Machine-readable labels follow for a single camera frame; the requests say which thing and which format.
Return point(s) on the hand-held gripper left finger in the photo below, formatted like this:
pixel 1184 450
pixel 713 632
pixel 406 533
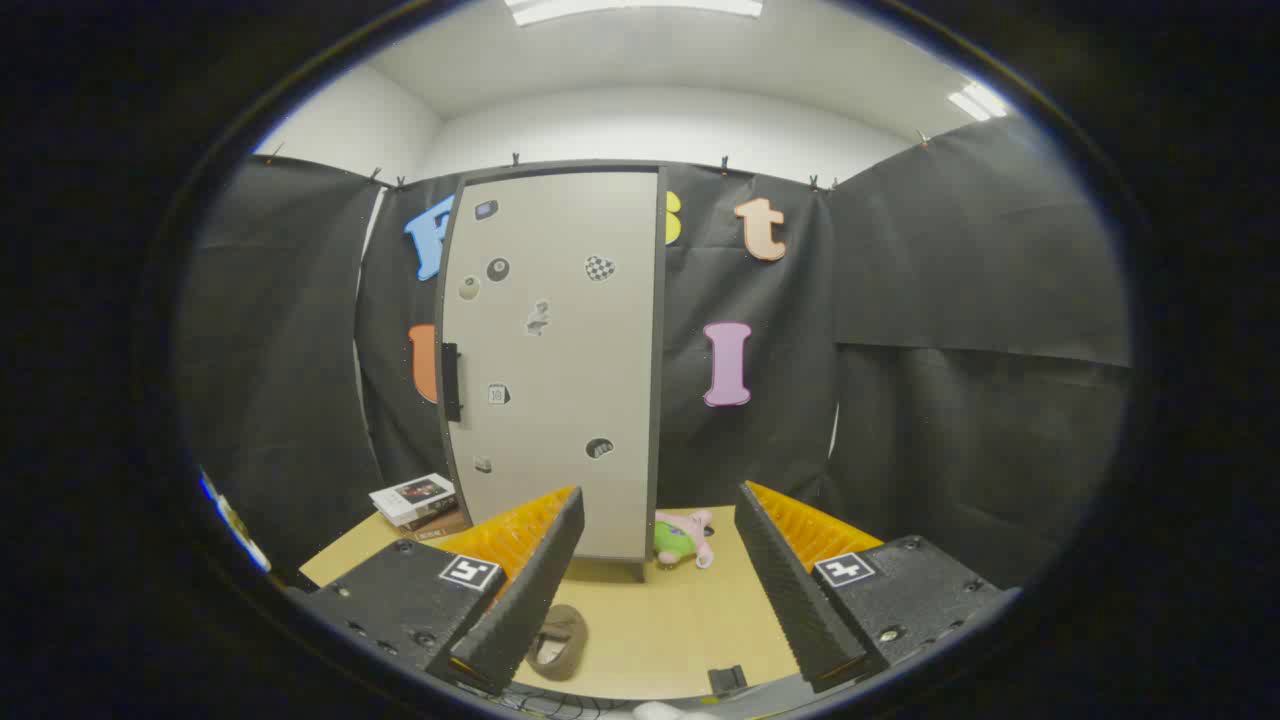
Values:
pixel 530 600

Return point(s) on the long ceiling light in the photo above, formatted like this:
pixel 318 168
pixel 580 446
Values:
pixel 630 8

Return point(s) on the pink and green plush toy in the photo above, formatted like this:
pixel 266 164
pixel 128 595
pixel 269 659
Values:
pixel 680 542

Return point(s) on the black backdrop cloth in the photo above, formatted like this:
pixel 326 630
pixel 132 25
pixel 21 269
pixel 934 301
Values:
pixel 950 300

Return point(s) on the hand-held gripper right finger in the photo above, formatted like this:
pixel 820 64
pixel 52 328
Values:
pixel 790 600

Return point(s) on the small ceiling light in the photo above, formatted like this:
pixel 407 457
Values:
pixel 978 100

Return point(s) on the brown book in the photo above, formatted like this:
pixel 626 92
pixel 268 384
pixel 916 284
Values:
pixel 445 527

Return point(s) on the blue and white packets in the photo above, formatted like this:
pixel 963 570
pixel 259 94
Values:
pixel 232 522

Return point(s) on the brown fuzzy shoe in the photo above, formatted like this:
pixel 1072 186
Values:
pixel 570 628

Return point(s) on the grey shoe cabinet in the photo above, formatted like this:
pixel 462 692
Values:
pixel 660 400

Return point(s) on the row of black cloth clips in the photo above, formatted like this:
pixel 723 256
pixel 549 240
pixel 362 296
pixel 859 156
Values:
pixel 515 159

